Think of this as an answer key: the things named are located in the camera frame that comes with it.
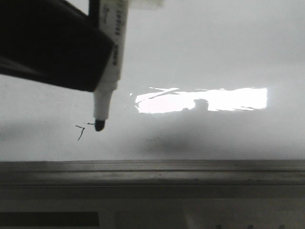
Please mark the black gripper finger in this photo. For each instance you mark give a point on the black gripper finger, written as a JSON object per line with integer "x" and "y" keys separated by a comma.
{"x": 53, "y": 42}

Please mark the black and white whiteboard marker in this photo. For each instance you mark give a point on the black and white whiteboard marker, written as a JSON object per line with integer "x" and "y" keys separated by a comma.
{"x": 111, "y": 18}

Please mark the white whiteboard with metal frame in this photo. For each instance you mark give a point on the white whiteboard with metal frame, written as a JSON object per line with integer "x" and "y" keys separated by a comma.
{"x": 210, "y": 104}

